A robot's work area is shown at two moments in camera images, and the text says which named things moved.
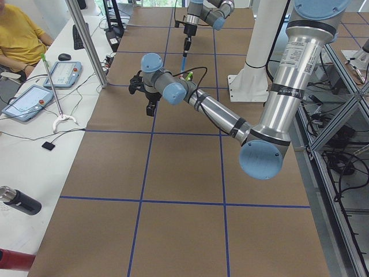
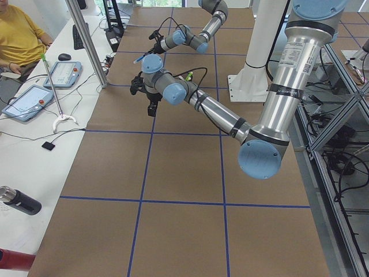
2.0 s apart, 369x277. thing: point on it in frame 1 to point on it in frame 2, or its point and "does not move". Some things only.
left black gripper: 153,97 does not move
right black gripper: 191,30 to 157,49
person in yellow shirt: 22,45 does not move
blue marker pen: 183,64 to 139,59
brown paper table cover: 166,195 does not move
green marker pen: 189,75 does not move
